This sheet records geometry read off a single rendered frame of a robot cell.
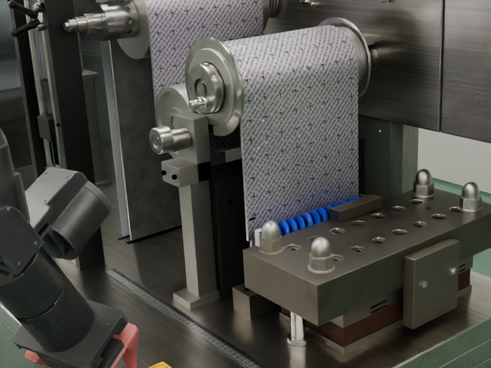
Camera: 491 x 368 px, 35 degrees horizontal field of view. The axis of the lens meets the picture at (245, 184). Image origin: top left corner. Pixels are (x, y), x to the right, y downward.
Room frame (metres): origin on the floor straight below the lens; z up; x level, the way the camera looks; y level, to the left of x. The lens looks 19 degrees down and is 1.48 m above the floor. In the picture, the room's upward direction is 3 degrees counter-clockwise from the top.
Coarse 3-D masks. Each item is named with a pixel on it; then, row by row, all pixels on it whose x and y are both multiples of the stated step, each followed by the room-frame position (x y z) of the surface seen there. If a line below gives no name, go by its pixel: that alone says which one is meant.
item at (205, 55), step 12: (348, 36) 1.25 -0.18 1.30; (192, 60) 1.16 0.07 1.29; (204, 60) 1.13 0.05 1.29; (216, 60) 1.11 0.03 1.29; (360, 60) 1.23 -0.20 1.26; (228, 72) 1.09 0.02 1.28; (360, 72) 1.23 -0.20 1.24; (228, 84) 1.09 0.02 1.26; (228, 96) 1.09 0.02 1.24; (228, 108) 1.09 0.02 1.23; (216, 120) 1.12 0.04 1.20
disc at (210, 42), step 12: (192, 48) 1.17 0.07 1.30; (204, 48) 1.14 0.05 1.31; (216, 48) 1.11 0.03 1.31; (228, 48) 1.10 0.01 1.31; (228, 60) 1.09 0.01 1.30; (240, 84) 1.07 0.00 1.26; (240, 96) 1.07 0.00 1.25; (240, 108) 1.07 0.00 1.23; (228, 120) 1.10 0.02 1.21; (216, 132) 1.13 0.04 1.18; (228, 132) 1.10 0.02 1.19
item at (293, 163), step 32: (256, 128) 1.10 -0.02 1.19; (288, 128) 1.13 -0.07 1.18; (320, 128) 1.17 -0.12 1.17; (352, 128) 1.21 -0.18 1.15; (256, 160) 1.10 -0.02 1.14; (288, 160) 1.13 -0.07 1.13; (320, 160) 1.17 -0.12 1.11; (352, 160) 1.21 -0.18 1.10; (256, 192) 1.09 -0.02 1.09; (288, 192) 1.13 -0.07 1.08; (320, 192) 1.17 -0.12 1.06; (352, 192) 1.21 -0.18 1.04; (256, 224) 1.09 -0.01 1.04
